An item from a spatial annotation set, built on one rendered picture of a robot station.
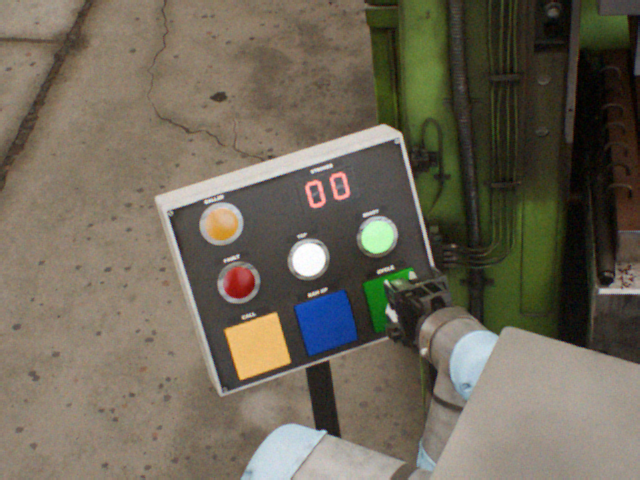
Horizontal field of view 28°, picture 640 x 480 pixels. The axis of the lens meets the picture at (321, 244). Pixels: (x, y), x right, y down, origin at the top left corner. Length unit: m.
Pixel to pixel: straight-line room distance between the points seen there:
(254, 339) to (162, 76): 2.18
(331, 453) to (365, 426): 1.79
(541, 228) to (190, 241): 0.66
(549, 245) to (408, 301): 0.57
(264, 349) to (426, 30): 0.50
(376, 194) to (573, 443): 1.36
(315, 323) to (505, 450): 1.37
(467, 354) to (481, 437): 1.03
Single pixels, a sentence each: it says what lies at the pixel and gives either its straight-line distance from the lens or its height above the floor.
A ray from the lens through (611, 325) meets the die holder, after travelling 2.00.
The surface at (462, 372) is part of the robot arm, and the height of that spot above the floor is 1.23.
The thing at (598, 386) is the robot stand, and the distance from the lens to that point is 0.43.
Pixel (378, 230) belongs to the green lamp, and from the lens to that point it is 1.77.
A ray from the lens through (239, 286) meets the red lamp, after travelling 1.75.
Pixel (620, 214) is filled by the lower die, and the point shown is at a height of 0.98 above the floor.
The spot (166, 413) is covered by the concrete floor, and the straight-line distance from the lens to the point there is 3.01.
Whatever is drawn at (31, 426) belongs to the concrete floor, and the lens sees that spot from 3.08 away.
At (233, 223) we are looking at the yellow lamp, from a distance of 1.72.
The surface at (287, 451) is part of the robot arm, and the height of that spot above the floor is 1.45.
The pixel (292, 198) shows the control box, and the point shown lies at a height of 1.17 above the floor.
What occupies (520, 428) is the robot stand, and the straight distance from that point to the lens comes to 0.42.
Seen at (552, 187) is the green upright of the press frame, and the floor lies 0.93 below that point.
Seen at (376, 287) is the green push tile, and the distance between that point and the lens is 1.79.
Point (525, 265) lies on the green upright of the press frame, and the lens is 2.20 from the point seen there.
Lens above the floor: 2.37
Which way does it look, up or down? 46 degrees down
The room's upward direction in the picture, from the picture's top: 8 degrees counter-clockwise
